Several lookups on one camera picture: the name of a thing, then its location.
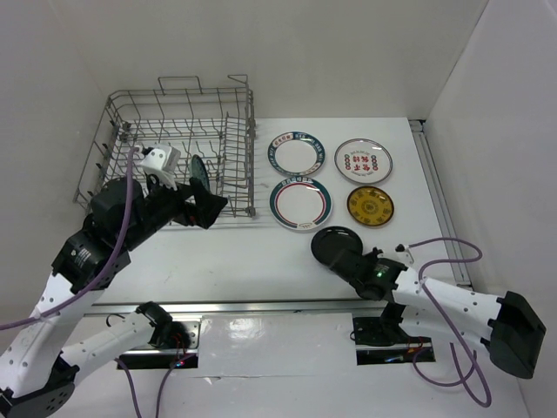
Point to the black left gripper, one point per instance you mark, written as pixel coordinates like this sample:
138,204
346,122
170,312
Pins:
204,212

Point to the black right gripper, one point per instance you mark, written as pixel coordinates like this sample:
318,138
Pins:
372,255

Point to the blue floral plate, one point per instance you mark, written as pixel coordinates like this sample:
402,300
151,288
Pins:
199,172

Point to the black plate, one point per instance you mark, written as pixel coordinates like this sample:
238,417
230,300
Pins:
327,243

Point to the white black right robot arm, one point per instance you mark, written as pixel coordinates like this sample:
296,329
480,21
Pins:
506,328

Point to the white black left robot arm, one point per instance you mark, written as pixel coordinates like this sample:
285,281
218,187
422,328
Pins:
39,371

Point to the yellow patterned plate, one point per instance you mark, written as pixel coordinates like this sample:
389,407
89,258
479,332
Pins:
370,206

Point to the white plate red characters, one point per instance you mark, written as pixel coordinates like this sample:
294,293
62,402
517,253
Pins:
363,161

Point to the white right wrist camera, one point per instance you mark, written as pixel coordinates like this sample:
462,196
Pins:
404,254

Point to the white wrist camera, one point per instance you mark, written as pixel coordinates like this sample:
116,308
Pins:
404,254
161,161

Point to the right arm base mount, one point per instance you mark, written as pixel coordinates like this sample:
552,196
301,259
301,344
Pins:
380,340

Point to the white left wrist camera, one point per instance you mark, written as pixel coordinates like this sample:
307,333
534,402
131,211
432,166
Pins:
161,161

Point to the grey wire dish rack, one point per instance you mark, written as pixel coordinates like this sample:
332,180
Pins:
215,123

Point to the green red ring plate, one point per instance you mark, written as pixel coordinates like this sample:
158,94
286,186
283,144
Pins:
300,203

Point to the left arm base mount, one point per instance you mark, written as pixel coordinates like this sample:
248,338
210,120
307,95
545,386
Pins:
179,347

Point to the aluminium table rail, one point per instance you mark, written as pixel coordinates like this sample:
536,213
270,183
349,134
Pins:
453,249

